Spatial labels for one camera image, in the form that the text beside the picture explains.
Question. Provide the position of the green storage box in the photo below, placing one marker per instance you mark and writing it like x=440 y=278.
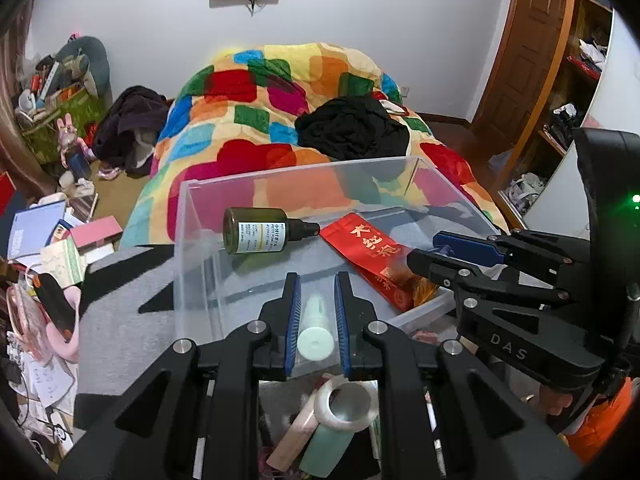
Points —
x=75 y=115

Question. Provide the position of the clear plastic storage box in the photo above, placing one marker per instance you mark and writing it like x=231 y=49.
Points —
x=225 y=280

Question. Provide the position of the person's right hand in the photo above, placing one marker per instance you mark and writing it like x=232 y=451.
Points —
x=550 y=401

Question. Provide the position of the wooden shelf unit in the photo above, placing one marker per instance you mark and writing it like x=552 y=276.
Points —
x=565 y=95

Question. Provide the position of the white curved wardrobe panel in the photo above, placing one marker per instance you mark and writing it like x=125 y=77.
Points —
x=560 y=195

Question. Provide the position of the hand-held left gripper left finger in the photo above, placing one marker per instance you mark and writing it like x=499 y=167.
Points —
x=294 y=320

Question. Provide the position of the light green bottle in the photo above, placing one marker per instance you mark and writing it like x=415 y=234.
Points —
x=325 y=452

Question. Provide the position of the brown wooden door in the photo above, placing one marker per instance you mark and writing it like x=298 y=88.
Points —
x=530 y=45

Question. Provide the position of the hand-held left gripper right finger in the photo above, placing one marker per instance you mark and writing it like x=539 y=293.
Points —
x=342 y=320

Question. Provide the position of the green patterned box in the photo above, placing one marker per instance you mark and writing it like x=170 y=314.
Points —
x=62 y=260

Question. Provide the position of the pink bunny doll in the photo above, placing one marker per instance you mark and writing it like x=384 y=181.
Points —
x=70 y=140

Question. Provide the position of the clear tape roll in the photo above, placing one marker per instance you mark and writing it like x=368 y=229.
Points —
x=325 y=412

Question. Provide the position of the beige pink tube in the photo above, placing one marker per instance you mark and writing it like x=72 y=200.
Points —
x=292 y=440

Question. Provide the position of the pink flat box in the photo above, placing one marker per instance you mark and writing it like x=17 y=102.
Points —
x=95 y=232

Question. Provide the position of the person's orange-sleeved right forearm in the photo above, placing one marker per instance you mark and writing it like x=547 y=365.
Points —
x=602 y=425

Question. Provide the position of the brown glass spray bottle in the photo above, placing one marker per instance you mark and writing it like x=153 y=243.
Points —
x=255 y=232

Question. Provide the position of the blue book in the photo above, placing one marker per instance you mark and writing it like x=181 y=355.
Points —
x=35 y=227

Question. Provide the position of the grey and black mat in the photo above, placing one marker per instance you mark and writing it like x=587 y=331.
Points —
x=125 y=330

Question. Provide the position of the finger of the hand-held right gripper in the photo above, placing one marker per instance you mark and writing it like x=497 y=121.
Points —
x=465 y=247
x=435 y=265

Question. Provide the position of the mint green tube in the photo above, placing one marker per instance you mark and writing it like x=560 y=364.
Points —
x=315 y=340

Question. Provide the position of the colourful patchwork blanket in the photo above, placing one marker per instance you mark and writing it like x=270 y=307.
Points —
x=240 y=125

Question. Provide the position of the pink plastic holder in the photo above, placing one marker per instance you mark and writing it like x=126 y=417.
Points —
x=65 y=345

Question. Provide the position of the dark purple clothes pile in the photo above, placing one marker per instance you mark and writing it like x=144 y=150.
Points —
x=130 y=120

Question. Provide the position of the red foil packet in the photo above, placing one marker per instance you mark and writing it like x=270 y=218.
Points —
x=370 y=250

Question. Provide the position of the black cloth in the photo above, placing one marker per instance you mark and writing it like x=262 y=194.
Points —
x=350 y=127

